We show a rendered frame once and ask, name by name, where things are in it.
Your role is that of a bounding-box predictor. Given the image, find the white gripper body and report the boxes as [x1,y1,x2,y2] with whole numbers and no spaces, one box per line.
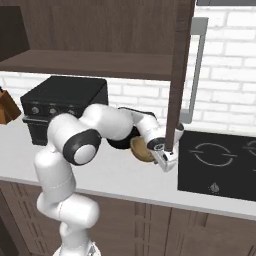
[153,150,179,173]

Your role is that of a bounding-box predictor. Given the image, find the brown lower cabinet door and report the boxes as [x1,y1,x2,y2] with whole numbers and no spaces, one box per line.
[145,203,256,256]
[0,179,146,256]

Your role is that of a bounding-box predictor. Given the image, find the black hob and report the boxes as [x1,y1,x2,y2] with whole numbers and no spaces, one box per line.
[177,130,256,203]

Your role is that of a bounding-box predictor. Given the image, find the black toaster oven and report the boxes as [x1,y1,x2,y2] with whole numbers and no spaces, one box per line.
[20,75,110,147]

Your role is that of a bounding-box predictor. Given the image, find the brown knife block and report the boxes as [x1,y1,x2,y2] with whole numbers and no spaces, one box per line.
[0,86,23,126]

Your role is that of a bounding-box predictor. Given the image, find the grey range hood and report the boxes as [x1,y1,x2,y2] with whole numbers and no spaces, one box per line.
[195,0,256,7]

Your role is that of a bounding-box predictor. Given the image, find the brown cabinet door with handle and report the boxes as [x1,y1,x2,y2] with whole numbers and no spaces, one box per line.
[165,0,197,152]

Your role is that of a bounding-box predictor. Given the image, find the grey bar door handle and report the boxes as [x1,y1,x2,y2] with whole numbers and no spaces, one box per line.
[180,16,210,125]

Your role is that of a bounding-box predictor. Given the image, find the open brown wall cabinet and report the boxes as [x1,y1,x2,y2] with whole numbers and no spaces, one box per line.
[0,0,178,82]

